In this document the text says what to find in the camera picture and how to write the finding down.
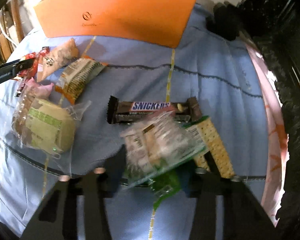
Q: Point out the pink bag of crackers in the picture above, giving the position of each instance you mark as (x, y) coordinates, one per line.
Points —
(31, 91)

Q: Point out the red wafer stick packet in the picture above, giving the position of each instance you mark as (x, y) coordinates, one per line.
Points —
(25, 75)

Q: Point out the beige pink snack packet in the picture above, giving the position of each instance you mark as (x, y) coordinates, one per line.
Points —
(58, 57)

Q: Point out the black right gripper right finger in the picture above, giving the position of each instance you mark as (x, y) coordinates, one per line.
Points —
(244, 217)

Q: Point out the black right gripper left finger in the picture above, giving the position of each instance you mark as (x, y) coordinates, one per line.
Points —
(56, 215)

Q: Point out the wooden chair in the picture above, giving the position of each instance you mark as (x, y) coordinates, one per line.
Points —
(11, 32)

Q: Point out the Snickers chocolate bar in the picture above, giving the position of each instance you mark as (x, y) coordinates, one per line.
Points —
(125, 112)

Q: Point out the blue tablecloth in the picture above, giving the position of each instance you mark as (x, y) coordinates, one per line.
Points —
(229, 79)

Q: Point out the green candy packet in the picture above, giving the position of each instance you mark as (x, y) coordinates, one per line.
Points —
(164, 186)

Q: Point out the steamed cake clear packet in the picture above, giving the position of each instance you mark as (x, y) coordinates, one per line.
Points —
(51, 128)

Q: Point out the dark carved wooden furniture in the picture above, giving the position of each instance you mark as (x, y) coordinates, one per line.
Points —
(274, 26)

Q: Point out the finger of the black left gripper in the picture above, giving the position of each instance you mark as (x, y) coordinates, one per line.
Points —
(11, 69)

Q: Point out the orange cardboard box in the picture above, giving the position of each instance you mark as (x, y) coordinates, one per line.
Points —
(159, 22)

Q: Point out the cracker sandwich packet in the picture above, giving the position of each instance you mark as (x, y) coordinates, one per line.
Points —
(205, 133)

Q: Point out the orange white nutrition label packet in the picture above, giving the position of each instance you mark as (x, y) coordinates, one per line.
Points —
(76, 76)

